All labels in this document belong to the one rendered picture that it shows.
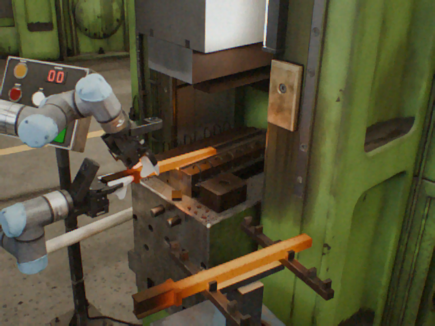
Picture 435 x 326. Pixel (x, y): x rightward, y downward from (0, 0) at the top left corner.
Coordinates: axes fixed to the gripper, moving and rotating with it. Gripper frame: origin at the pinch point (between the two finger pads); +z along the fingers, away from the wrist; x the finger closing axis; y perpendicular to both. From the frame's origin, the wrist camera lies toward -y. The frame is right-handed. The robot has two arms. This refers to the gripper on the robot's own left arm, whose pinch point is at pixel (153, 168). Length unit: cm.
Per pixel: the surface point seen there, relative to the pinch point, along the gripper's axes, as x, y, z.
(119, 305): -57, 32, 98
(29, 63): -64, -3, -18
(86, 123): -40.7, -1.7, 0.1
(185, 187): 5.1, -3.6, 10.0
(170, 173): -2.2, -4.4, 8.5
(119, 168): -177, -36, 136
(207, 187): 14.3, -5.8, 6.9
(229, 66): 7.5, -32.9, -14.3
